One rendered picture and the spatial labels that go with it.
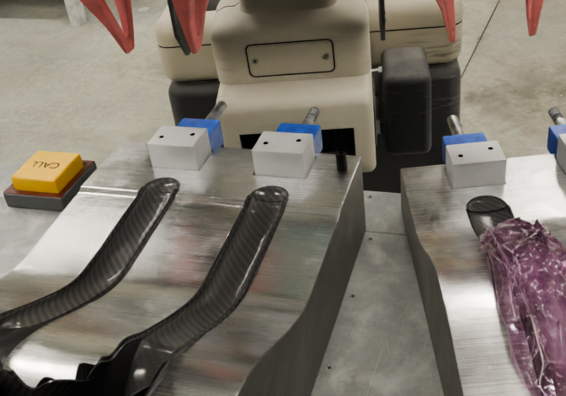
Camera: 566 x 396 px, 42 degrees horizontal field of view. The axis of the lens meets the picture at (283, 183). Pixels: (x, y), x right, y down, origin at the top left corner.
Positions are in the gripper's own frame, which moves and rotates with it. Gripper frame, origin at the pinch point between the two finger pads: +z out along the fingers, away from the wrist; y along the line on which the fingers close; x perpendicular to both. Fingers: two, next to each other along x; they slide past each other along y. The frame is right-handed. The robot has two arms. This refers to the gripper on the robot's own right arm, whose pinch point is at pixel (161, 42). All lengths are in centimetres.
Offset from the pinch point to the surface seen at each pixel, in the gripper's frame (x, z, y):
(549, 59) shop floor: 217, 98, 38
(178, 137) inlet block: -0.9, 9.5, 0.0
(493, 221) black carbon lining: -0.8, 16.7, 29.9
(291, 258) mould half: -12.8, 13.2, 14.8
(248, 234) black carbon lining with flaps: -10.0, 13.4, 10.0
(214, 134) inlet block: 3.3, 11.4, 1.9
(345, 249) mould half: -5.9, 17.5, 17.3
